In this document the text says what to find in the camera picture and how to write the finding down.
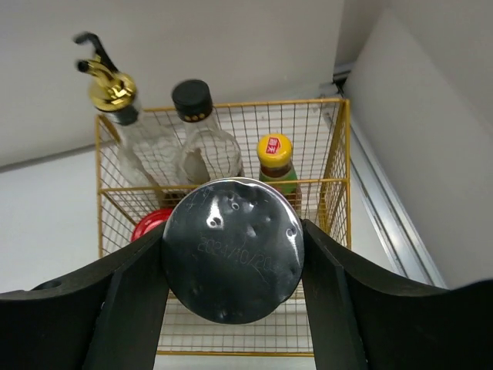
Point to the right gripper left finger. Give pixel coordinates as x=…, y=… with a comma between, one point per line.
x=106, y=315

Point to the small red sauce bottle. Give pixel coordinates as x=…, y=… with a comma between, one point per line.
x=274, y=152

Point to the silver lid shaker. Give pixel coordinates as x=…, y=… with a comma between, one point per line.
x=233, y=250

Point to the gold wire basket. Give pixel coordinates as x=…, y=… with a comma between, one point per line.
x=319, y=130

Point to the glass cruet gold spout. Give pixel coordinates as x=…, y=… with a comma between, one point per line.
x=115, y=95

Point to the red lid sauce jar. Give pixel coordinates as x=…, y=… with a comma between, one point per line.
x=150, y=221

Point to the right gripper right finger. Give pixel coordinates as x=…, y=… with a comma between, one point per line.
x=363, y=316

